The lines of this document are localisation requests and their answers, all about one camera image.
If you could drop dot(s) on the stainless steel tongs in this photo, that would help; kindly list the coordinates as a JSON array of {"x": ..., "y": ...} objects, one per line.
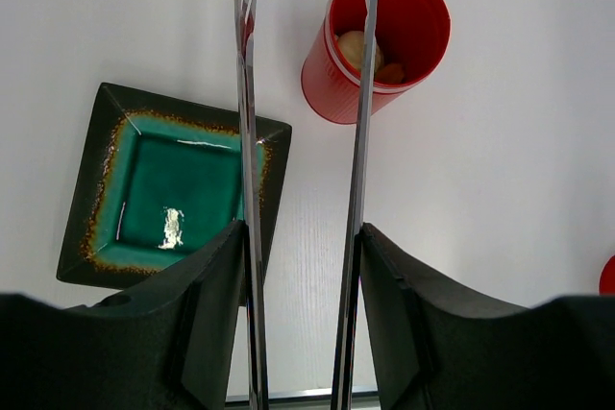
[{"x": 341, "y": 394}]

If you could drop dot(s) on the white food piece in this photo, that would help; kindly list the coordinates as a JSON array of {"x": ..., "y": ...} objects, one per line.
[{"x": 351, "y": 45}]

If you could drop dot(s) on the orange fried food piece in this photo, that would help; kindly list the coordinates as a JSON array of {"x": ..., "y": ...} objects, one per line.
[{"x": 392, "y": 73}]

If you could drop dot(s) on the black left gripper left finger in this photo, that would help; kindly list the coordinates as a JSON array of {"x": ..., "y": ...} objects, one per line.
[{"x": 164, "y": 343}]

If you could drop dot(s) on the black green square plate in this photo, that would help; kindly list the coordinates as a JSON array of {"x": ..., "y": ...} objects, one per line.
[{"x": 159, "y": 178}]

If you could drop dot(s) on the red lid with metal handle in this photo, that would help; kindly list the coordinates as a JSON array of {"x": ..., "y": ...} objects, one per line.
[{"x": 607, "y": 278}]

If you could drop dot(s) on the aluminium mounting rail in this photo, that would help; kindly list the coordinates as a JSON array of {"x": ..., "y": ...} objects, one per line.
[{"x": 363, "y": 397}]

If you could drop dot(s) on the red cylindrical canister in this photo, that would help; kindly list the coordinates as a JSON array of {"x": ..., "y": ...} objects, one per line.
[{"x": 412, "y": 33}]

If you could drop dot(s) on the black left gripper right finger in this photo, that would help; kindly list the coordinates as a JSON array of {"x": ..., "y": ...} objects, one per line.
[{"x": 438, "y": 344}]

